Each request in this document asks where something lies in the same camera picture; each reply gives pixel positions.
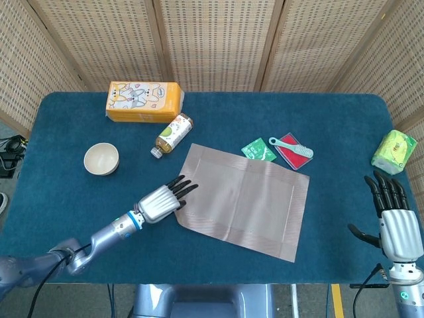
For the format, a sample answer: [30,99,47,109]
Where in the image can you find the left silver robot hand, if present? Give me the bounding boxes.
[135,175,199,225]

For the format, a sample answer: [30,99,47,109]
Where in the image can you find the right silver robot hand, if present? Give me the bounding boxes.
[347,170,424,264]

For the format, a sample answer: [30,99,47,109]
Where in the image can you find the white round bowl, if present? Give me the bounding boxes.
[83,142,120,177]

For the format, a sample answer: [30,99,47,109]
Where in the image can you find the brown woven placemat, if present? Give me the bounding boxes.
[174,142,311,263]

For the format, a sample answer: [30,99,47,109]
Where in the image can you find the teal table cover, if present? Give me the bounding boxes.
[0,91,424,285]

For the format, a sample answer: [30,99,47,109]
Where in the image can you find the tea bottle with white label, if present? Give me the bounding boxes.
[150,113,194,159]

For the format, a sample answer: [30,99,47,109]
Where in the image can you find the green tissue pack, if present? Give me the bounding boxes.
[370,129,418,176]

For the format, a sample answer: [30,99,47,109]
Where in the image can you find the yellow floor tape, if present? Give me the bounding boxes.
[331,284,345,318]

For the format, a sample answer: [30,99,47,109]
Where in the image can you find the grey robot torso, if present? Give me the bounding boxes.
[131,284,276,318]

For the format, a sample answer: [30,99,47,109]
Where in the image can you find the yellow cartoon tissue pack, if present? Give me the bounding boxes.
[105,81,185,124]

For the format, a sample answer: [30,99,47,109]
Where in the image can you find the green tea sachet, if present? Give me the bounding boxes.
[241,137,278,162]

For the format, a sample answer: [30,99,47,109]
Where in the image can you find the red clear flat case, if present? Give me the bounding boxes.
[274,132,314,171]

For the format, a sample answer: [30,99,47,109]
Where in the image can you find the white table leg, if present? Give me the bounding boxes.
[290,284,299,318]

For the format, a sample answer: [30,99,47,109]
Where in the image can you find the mint green brush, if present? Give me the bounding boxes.
[268,136,314,159]

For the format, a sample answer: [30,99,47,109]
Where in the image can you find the woven folding screen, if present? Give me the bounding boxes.
[0,0,424,213]

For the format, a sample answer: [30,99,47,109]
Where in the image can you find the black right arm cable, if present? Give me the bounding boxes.
[350,263,392,318]

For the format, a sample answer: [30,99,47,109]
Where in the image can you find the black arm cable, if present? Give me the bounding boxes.
[350,263,392,318]
[26,243,92,318]

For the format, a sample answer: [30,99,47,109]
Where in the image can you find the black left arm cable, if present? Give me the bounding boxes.
[26,243,92,318]

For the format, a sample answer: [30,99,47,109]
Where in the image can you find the black floor cables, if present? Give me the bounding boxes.
[0,134,29,178]

